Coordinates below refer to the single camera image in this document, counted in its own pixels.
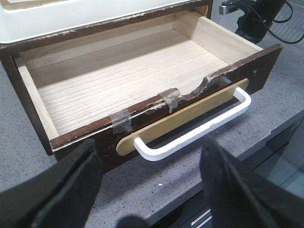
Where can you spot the dark brown wooden drawer cabinet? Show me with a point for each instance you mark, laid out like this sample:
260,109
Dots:
97,130

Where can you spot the dark wooden drawer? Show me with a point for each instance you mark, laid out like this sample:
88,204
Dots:
84,81

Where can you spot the light wooden handle plate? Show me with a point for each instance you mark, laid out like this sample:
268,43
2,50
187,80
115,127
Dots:
167,124

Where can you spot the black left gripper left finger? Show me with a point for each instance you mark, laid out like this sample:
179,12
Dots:
60,197

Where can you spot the white drawer handle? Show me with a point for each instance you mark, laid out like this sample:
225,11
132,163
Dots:
184,140

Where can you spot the clear tape piece left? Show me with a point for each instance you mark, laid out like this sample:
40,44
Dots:
121,121

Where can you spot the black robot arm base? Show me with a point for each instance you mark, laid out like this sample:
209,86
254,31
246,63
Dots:
259,15

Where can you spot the clear tape piece right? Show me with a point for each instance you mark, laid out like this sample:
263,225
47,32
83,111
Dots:
171,98

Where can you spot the clear tape piece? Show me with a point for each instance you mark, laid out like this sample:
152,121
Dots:
171,98
121,121

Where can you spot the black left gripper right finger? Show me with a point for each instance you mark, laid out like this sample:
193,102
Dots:
240,198

